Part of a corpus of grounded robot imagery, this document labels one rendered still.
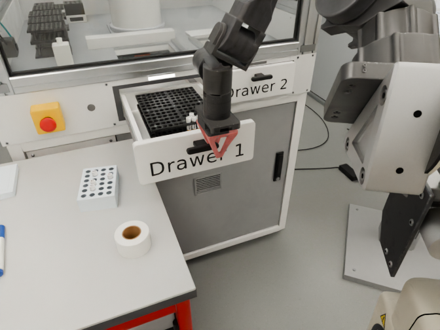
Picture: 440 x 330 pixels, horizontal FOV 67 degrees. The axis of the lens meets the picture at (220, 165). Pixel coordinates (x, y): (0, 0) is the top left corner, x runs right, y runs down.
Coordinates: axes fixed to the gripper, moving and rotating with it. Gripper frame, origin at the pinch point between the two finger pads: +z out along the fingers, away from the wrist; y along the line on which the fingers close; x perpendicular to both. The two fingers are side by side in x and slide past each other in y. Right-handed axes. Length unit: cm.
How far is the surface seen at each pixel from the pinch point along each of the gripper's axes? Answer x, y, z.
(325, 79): -167, 160, 68
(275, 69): -35.4, 35.2, -1.6
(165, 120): 7.1, 17.4, 0.0
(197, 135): 3.1, 3.6, -2.6
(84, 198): 29.8, 6.5, 10.4
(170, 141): 9.4, 3.7, -2.2
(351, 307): -59, -9, 89
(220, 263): -17, 33, 90
